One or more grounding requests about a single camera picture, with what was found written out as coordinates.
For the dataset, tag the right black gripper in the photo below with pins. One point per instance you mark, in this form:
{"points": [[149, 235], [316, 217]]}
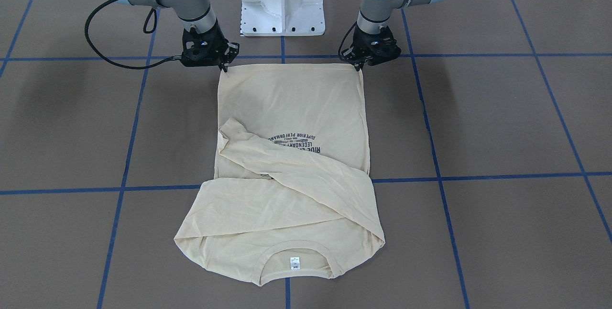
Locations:
{"points": [[221, 42]]}

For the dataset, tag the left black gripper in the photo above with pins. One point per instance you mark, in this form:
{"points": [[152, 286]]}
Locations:
{"points": [[359, 43]]}

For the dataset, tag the beige long sleeve shirt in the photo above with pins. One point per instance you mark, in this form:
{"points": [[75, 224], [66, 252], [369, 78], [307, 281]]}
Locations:
{"points": [[291, 193]]}

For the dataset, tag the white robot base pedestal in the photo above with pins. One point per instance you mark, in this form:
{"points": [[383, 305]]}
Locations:
{"points": [[282, 18]]}

